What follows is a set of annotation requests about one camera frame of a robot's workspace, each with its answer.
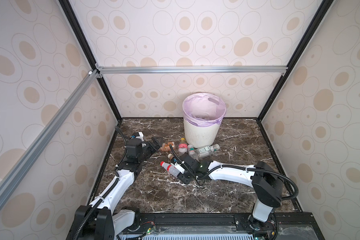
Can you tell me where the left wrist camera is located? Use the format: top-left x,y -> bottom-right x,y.
131,132 -> 144,142

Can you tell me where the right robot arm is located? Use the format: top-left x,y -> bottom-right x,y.
167,154 -> 299,223

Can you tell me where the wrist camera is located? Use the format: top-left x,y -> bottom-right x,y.
174,163 -> 185,174
131,132 -> 144,142

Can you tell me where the aluminium rail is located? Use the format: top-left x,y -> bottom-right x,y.
0,70 -> 100,210
99,66 -> 288,75

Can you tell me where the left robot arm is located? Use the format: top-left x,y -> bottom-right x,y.
67,127 -> 164,240

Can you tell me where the clear bottle white cap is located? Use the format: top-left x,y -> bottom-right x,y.
188,144 -> 199,161

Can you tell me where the black frame post right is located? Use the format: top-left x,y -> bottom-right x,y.
257,0 -> 334,123

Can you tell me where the small bottle pink cap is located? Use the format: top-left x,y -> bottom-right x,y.
178,138 -> 188,156

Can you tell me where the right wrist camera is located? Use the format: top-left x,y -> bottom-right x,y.
174,163 -> 185,174

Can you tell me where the white bottle red label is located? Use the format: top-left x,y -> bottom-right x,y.
161,162 -> 183,178

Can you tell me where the black frame post left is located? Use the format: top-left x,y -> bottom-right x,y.
59,0 -> 123,125

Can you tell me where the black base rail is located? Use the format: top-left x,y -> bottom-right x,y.
66,212 -> 325,240

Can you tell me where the left aluminium rail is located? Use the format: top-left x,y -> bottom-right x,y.
0,70 -> 100,210

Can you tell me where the white plastic waste bin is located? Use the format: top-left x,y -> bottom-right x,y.
184,119 -> 221,148

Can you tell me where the pink bin liner bag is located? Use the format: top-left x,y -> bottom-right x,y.
182,93 -> 227,127

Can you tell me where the back aluminium rail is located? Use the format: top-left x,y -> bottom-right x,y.
99,66 -> 288,75

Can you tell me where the black frame post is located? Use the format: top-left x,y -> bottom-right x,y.
59,0 -> 123,125
257,0 -> 334,123

